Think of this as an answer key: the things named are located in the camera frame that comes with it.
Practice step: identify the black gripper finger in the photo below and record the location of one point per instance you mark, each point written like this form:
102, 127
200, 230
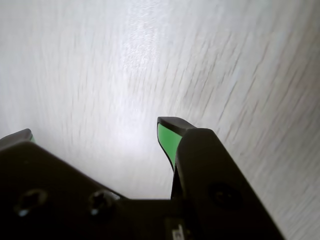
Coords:
37, 187
212, 180

